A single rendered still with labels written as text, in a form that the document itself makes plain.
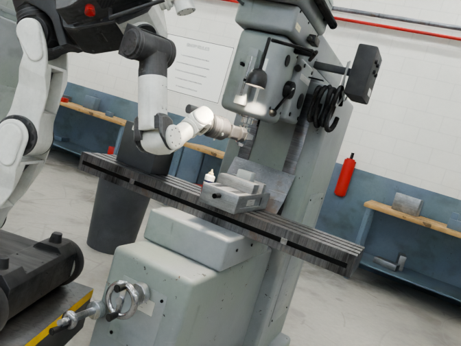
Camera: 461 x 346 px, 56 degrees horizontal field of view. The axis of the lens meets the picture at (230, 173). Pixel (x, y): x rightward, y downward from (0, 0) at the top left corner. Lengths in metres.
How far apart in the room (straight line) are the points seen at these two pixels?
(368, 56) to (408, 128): 4.00
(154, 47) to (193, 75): 5.44
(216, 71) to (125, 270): 5.35
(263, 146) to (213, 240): 0.73
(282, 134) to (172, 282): 0.97
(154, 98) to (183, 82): 5.54
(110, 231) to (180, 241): 2.05
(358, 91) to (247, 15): 0.54
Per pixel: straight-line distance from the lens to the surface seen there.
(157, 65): 1.38
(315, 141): 2.04
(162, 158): 1.94
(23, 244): 1.94
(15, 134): 1.61
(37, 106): 1.63
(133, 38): 1.37
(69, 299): 1.94
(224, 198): 1.55
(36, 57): 1.61
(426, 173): 5.82
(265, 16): 1.69
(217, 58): 6.70
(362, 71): 1.88
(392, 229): 5.84
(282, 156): 2.08
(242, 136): 1.67
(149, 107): 1.34
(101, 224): 3.63
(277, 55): 1.67
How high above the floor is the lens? 1.25
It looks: 6 degrees down
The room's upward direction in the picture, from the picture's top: 17 degrees clockwise
